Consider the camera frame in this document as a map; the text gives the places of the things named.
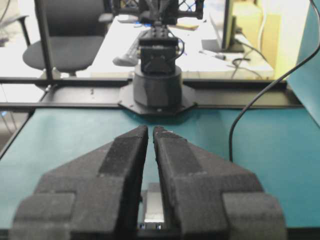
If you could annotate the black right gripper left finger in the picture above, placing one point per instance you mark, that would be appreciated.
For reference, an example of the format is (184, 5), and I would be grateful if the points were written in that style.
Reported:
(93, 197)

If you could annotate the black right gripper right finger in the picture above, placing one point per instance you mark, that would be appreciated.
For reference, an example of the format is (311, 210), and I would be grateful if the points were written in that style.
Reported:
(208, 198)

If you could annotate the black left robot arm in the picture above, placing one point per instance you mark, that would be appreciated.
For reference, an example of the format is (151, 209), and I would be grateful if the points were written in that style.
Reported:
(158, 50)

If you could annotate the black computer keyboard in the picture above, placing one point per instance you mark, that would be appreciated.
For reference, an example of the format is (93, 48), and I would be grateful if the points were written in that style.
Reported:
(130, 57)

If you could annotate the black office chair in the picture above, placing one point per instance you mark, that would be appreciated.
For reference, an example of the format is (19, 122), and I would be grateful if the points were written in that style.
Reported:
(75, 32)

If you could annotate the black monitor on desk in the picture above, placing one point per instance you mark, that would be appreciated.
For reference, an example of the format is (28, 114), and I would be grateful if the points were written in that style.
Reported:
(229, 43)

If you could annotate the black aluminium frame rail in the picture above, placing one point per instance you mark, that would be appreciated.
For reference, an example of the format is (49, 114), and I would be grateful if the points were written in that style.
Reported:
(145, 97)

